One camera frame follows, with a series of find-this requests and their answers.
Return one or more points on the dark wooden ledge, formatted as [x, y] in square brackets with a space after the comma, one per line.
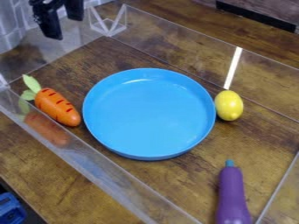
[256, 16]

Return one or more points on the white sheer curtain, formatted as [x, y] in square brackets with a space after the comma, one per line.
[16, 20]

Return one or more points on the purple toy eggplant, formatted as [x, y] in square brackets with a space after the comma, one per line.
[232, 209]

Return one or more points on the blue round plate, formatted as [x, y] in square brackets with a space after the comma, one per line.
[148, 113]

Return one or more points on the orange toy carrot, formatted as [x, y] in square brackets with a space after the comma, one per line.
[51, 102]

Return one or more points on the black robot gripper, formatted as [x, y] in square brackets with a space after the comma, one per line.
[44, 12]

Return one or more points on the yellow toy lemon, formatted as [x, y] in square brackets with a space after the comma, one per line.
[228, 105]

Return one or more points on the clear acrylic enclosure wall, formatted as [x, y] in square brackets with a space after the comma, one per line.
[78, 183]

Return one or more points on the blue plastic object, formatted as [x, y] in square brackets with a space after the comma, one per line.
[12, 213]

